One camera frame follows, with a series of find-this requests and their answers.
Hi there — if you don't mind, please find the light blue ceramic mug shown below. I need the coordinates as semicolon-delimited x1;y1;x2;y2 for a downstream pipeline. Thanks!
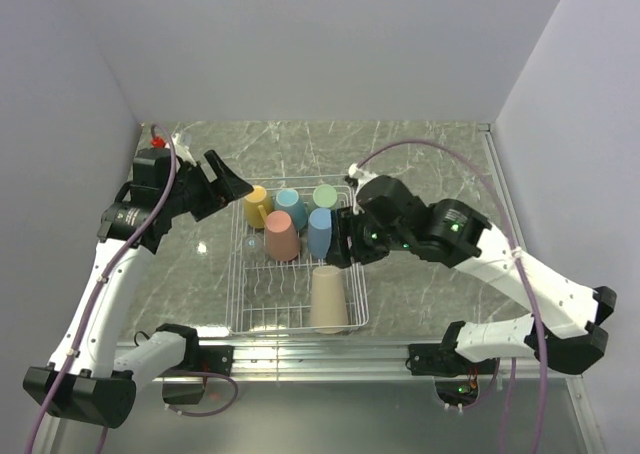
275;188;308;231

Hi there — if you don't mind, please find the blue plastic tumbler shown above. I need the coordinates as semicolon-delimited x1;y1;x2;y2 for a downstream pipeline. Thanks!
307;208;332;259

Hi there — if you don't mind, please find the aluminium mounting rail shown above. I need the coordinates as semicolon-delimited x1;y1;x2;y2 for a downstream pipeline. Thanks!
55;338;584;383

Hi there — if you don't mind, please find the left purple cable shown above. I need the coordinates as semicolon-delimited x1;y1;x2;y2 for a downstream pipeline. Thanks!
22;123;239;454

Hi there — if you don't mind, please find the yellow ceramic mug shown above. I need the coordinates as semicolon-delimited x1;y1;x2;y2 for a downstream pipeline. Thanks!
243;185;274;229

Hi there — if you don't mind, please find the beige plastic tumbler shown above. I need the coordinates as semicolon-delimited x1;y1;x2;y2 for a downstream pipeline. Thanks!
310;266;349;334

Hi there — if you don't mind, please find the green plastic tumbler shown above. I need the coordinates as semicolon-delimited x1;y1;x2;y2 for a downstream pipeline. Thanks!
308;184;339;212

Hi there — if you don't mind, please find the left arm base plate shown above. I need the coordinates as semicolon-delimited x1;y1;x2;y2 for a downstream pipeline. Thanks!
196;345;234;376

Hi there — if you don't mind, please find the clear faceted drinking glass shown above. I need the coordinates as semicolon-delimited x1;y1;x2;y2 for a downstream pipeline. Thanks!
242;234;265;263

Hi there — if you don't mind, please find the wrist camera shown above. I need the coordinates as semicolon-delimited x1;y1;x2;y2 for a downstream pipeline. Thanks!
345;163;377;191
150;131;196;164

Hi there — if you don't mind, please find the white wire dish rack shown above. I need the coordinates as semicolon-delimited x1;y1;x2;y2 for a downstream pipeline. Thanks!
226;174;370;335

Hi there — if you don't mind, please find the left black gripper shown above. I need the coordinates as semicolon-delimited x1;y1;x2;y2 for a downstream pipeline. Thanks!
163;150;253;222

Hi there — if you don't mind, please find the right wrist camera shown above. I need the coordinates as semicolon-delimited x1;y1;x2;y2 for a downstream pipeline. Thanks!
345;163;377;191

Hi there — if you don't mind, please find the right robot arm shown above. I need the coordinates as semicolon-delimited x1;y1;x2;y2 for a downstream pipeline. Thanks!
326;168;617;378

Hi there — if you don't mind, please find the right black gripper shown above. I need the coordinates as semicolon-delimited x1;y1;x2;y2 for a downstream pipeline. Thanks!
325;204;411;268

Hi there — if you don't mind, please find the salmon pink plastic tumbler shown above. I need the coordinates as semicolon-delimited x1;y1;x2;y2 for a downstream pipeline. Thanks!
265;210;301;262

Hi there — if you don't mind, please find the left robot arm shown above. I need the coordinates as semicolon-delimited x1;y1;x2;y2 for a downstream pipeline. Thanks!
23;148;253;429

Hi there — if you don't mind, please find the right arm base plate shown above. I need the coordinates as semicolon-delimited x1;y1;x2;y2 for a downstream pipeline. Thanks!
405;343;498;378

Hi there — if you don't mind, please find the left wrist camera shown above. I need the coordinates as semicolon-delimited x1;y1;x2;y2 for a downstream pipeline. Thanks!
150;131;196;164

